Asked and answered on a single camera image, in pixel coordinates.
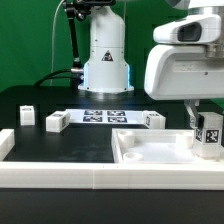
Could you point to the white sheet with tags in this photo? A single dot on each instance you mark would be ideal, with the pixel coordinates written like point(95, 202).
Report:
point(100, 116)

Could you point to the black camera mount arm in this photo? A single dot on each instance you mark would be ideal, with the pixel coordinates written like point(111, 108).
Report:
point(79, 10)

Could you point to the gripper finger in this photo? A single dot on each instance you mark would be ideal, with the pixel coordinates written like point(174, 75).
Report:
point(191, 107)

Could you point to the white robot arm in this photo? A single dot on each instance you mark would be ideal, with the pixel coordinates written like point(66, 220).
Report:
point(106, 71)

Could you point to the white square tabletop part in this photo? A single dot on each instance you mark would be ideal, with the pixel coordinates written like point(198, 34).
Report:
point(161, 146)

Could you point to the white U-shaped obstacle fence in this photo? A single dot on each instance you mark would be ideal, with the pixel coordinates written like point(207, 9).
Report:
point(200, 176)

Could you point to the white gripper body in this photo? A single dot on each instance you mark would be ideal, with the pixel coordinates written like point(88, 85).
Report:
point(179, 66)

